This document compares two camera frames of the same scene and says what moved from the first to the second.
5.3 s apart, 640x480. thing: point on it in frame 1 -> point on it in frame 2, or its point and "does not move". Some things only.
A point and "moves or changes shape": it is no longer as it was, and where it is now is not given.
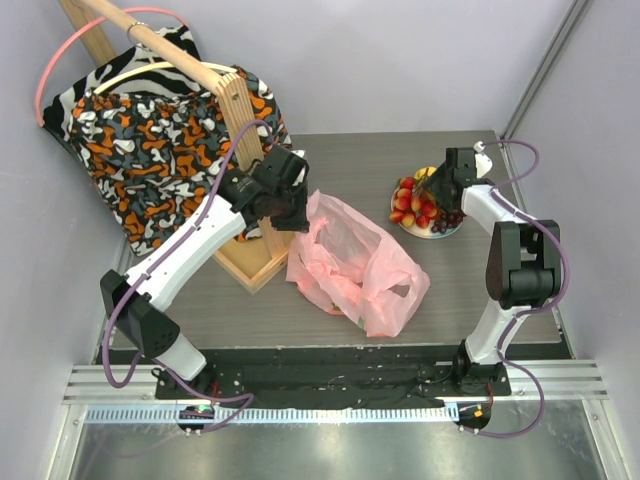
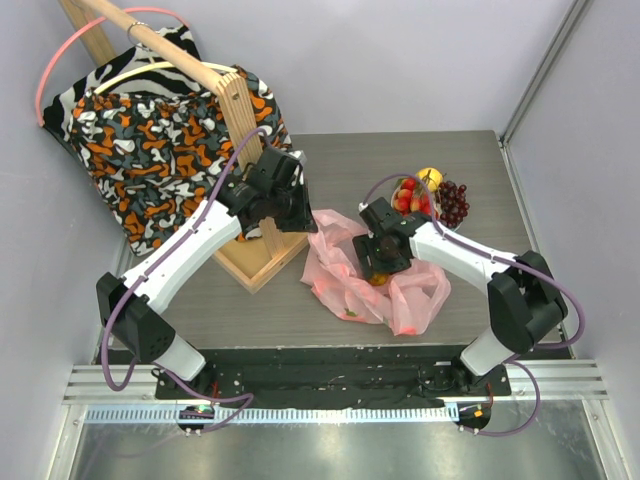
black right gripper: (441, 187) -> (364, 253)
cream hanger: (162, 67) does not move
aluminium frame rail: (528, 381) does not move
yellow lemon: (424, 171) does not move
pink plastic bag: (347, 264) moves or changes shape
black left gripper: (299, 221) does not move
